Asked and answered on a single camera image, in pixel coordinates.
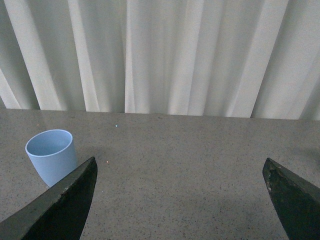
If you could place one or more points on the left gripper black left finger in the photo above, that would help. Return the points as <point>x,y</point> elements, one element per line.
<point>60,213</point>

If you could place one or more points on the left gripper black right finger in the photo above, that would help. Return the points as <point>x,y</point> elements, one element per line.
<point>295,200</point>

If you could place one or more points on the light blue plastic cup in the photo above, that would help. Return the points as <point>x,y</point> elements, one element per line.
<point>52,154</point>

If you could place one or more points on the white pleated curtain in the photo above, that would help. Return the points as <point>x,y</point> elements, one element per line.
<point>230,58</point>

